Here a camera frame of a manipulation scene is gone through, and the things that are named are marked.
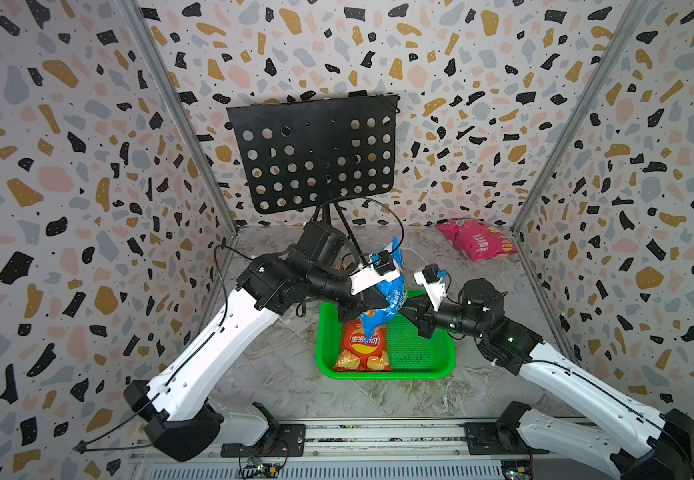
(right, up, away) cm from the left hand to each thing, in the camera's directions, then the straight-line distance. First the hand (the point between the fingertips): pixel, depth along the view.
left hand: (387, 301), depth 59 cm
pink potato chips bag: (+34, +14, +44) cm, 58 cm away
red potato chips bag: (-7, -18, +21) cm, 28 cm away
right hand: (+3, -3, +8) cm, 9 cm away
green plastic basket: (+9, -20, +29) cm, 36 cm away
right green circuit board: (+32, -42, +12) cm, 54 cm away
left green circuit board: (-28, -42, +11) cm, 51 cm away
